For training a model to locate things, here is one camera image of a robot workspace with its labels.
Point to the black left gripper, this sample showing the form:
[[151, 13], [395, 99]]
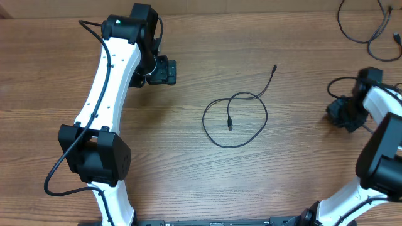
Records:
[[167, 73]]

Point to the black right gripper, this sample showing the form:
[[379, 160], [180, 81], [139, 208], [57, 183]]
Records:
[[331, 110]]

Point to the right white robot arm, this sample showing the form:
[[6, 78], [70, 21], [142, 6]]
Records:
[[378, 167]]

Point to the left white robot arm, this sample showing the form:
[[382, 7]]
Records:
[[92, 146]]

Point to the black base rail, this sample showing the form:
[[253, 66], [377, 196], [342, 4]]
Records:
[[272, 221]]

